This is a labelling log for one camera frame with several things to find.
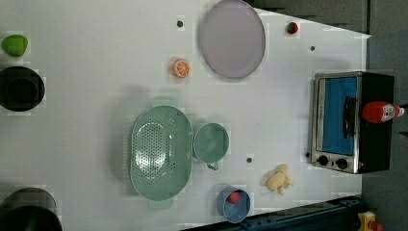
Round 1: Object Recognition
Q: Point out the red ketchup bottle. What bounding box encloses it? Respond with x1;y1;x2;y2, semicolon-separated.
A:
362;101;405;124

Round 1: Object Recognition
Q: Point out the silver black toaster oven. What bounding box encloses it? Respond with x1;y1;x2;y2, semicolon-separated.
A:
310;71;395;174

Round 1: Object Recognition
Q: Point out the green cup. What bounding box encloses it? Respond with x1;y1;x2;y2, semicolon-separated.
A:
192;123;230;170

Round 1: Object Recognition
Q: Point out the green oval colander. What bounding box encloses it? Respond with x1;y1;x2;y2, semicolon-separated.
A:
129;96;193;210

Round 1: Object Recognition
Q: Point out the orange slice toy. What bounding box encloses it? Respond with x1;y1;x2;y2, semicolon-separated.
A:
170;59;191;78

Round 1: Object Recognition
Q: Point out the round lilac plate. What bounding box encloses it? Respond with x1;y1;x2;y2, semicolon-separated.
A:
199;0;266;78

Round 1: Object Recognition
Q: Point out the red ball toy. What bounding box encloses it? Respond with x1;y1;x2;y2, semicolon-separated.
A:
227;191;241;204

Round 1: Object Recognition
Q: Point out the blue cup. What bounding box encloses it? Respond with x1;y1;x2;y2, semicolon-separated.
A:
217;186;251;223

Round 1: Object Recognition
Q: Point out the yellow banana bunch toy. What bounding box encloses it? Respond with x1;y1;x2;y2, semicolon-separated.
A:
266;164;293;195

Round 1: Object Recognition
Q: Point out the strawberry toy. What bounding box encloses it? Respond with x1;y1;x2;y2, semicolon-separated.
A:
287;22;298;35

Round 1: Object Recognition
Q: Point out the black round bowl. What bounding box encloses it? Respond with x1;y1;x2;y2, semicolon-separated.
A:
0;66;45;112

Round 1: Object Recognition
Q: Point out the yellow red clamp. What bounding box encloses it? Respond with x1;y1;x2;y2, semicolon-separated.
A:
358;211;384;231

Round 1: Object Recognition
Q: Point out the black pot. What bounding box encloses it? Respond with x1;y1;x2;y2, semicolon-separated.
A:
0;188;63;231

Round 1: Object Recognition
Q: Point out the green pepper toy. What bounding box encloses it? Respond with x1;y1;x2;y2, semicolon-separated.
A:
1;35;28;57

